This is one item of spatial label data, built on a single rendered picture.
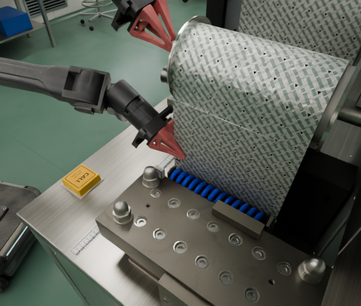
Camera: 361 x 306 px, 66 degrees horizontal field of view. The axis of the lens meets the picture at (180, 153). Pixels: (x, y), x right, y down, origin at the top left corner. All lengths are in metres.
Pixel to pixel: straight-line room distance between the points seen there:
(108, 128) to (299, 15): 1.97
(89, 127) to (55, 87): 1.85
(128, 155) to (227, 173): 0.38
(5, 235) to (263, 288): 1.37
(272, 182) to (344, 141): 0.54
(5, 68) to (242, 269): 0.58
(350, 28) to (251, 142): 0.27
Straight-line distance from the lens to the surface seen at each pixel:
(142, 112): 0.57
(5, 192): 1.84
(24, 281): 1.78
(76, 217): 0.74
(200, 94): 0.47
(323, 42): 0.62
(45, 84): 0.62
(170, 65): 0.47
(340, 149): 0.97
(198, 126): 0.50
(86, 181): 0.77
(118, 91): 0.58
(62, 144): 2.36
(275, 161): 0.47
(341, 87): 0.41
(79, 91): 0.59
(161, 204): 0.56
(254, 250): 0.53
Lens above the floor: 1.49
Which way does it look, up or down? 45 degrees down
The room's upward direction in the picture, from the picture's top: straight up
